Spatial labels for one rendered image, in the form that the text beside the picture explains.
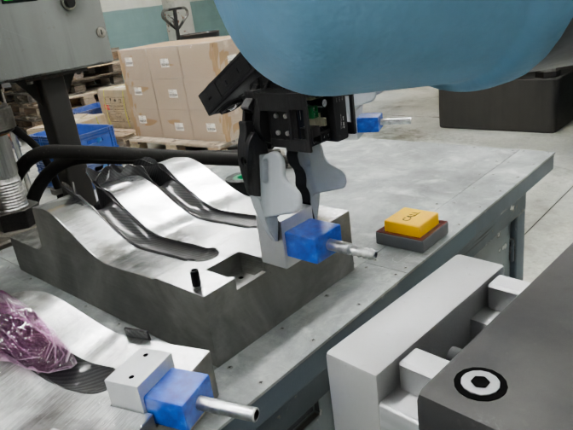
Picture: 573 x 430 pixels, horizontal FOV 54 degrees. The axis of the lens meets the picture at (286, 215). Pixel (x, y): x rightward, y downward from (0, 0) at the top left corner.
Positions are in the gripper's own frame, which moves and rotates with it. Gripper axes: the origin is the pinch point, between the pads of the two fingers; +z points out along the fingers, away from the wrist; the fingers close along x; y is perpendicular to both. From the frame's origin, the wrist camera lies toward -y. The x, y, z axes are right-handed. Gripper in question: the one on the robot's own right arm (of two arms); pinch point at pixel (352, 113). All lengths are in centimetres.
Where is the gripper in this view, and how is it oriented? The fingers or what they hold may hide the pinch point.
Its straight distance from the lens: 106.6
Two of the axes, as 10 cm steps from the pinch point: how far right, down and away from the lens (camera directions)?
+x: 3.4, -3.8, 8.6
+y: 9.3, 0.1, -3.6
